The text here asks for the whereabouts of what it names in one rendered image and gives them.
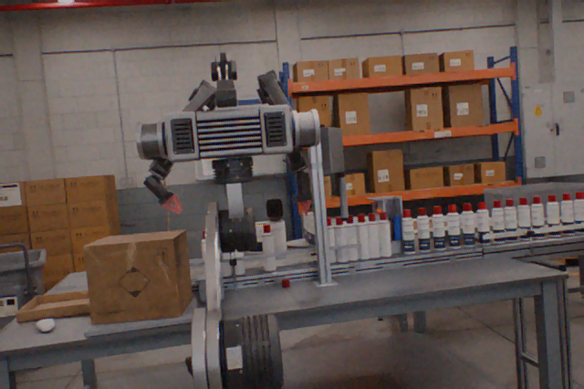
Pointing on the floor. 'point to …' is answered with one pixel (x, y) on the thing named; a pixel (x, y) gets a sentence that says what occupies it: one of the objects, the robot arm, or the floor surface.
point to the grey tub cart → (19, 279)
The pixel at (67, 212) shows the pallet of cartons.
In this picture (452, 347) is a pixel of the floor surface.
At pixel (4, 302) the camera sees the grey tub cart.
